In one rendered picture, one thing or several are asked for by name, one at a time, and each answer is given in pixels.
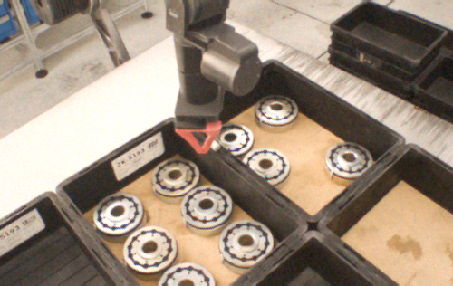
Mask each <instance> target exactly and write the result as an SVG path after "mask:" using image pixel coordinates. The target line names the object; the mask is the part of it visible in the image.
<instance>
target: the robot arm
mask: <svg viewBox="0 0 453 286"><path fill-rule="evenodd" d="M164 1H165V2H164V5H165V8H166V29H168V30H169V31H171V32H172V33H174V35H173V37H174V44H175V50H176V51H175V56H176V63H177V67H178V68H177V69H178V81H179V90H178V97H177V102H176V107H175V111H174V115H175V130H176V132H177V133H178V134H179V135H180V136H181V137H182V138H184V139H185V140H186V141H187V142H188V143H189V144H190V145H191V146H192V147H193V148H194V149H195V150H196V151H197V152H198V153H207V151H208V150H209V149H210V147H211V146H212V144H213V142H214V141H215V139H216V138H217V136H218V135H219V133H220V131H221V125H222V121H221V120H219V112H222V110H223V102H224V95H225V90H227V91H230V92H232V93H233V94H235V95H236V96H238V97H241V96H244V95H246V94H248V93H249V92H250V91H251V90H252V89H253V88H254V87H255V86H256V85H257V83H258V81H259V79H260V76H261V73H262V68H263V65H262V61H261V59H260V58H259V48H258V46H257V44H255V43H253V42H252V41H250V40H248V39H247V38H245V37H244V36H243V35H241V34H239V33H237V32H235V27H233V26H231V25H229V24H226V23H224V21H225V20H226V19H227V8H229V4H230V0H164ZM190 132H202V133H204V132H206V135H209V136H207V139H206V141H205V143H204V145H203V146H200V145H199V144H198V142H197V141H196V139H195V138H194V137H193V135H192V134H191V133H190Z"/></svg>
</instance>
